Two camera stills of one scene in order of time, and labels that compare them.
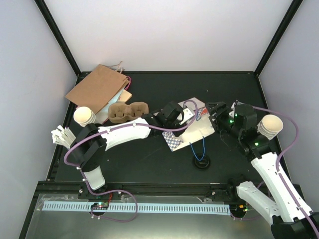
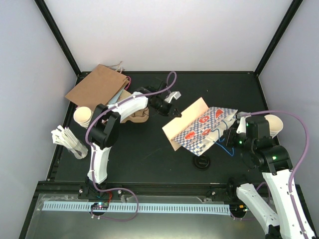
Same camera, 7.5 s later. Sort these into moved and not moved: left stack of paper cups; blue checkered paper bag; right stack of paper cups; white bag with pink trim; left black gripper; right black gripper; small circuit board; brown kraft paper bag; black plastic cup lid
Moved: blue checkered paper bag; right black gripper; left black gripper
Not moved: left stack of paper cups; black plastic cup lid; right stack of paper cups; brown kraft paper bag; white bag with pink trim; small circuit board
